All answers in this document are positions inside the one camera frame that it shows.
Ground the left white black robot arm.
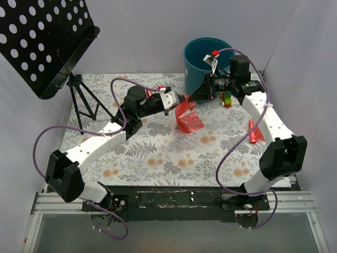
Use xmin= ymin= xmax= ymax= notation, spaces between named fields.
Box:
xmin=45 ymin=86 xmax=185 ymax=211

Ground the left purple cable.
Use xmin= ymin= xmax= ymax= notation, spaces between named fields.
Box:
xmin=33 ymin=77 xmax=166 ymax=240

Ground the floral patterned table mat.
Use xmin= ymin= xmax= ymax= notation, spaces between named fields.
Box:
xmin=60 ymin=73 xmax=266 ymax=187

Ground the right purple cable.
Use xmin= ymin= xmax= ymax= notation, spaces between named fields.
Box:
xmin=214 ymin=48 xmax=279 ymax=230

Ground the teal plastic trash bin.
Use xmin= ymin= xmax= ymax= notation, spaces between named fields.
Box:
xmin=183 ymin=37 xmax=235 ymax=95

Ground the small rolled red bag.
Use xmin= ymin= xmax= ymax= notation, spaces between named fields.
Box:
xmin=248 ymin=120 xmax=265 ymax=144

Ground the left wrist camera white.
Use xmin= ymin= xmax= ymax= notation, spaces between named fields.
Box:
xmin=160 ymin=91 xmax=180 ymax=110

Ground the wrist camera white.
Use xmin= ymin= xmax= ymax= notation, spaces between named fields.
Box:
xmin=203 ymin=50 xmax=221 ymax=76
xmin=160 ymin=91 xmax=180 ymax=110

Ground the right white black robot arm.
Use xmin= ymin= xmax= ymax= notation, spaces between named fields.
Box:
xmin=190 ymin=55 xmax=308 ymax=210

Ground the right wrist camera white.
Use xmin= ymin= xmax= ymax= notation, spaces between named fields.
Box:
xmin=203 ymin=50 xmax=221 ymax=76

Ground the aluminium frame rail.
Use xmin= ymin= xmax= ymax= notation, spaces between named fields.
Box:
xmin=22 ymin=70 xmax=330 ymax=253

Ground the colourful toy block car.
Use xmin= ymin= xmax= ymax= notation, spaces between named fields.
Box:
xmin=219 ymin=91 xmax=232 ymax=108

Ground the black perforated music stand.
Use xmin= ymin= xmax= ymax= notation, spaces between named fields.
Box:
xmin=0 ymin=0 xmax=116 ymax=135

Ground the purple cable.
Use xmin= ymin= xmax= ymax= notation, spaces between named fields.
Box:
xmin=214 ymin=48 xmax=279 ymax=230
xmin=33 ymin=77 xmax=166 ymax=240

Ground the red plastic trash bag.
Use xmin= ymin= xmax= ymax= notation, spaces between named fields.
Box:
xmin=175 ymin=94 xmax=205 ymax=134

